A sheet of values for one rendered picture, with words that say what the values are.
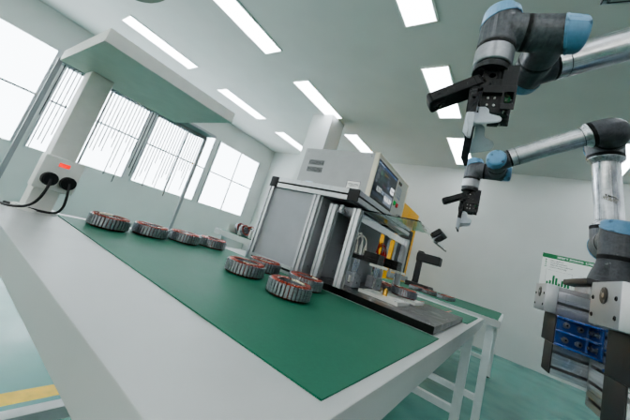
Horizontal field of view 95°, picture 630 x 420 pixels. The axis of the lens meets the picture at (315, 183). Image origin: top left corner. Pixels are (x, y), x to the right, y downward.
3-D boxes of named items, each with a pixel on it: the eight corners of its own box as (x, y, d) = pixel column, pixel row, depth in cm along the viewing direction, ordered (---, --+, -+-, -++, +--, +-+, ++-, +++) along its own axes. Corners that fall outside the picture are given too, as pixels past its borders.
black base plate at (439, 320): (461, 322, 129) (462, 317, 129) (432, 335, 79) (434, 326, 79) (367, 287, 157) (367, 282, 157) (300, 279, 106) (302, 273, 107)
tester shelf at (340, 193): (409, 236, 156) (411, 228, 156) (356, 202, 102) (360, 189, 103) (339, 219, 181) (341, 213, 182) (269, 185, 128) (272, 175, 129)
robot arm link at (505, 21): (533, -5, 60) (487, -4, 63) (526, 39, 58) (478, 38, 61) (519, 25, 67) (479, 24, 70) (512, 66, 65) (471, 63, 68)
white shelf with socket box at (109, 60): (181, 253, 84) (235, 113, 93) (7, 227, 55) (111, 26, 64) (130, 227, 105) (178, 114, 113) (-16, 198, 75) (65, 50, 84)
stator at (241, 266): (221, 264, 84) (225, 252, 85) (257, 274, 88) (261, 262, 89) (226, 273, 74) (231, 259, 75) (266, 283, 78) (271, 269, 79)
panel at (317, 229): (368, 283, 158) (382, 230, 164) (300, 273, 106) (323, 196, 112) (367, 282, 158) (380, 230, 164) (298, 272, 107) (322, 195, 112)
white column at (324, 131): (294, 289, 523) (344, 125, 587) (278, 288, 488) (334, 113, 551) (275, 279, 553) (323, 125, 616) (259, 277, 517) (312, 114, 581)
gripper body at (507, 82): (513, 112, 54) (522, 56, 57) (462, 109, 58) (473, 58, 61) (506, 130, 61) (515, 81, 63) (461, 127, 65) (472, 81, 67)
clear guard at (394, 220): (446, 252, 112) (449, 237, 113) (433, 242, 93) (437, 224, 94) (369, 232, 131) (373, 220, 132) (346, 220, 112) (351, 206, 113)
